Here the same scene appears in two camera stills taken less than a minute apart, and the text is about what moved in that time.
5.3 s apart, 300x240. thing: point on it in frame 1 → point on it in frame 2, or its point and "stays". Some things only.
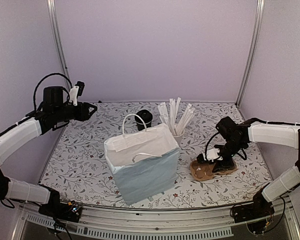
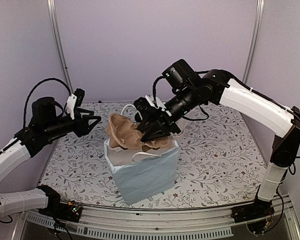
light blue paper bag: (145, 163) stays
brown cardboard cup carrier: (203, 171) → (120, 130)
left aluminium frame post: (53, 21) stays
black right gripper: (223, 165) → (163, 122)
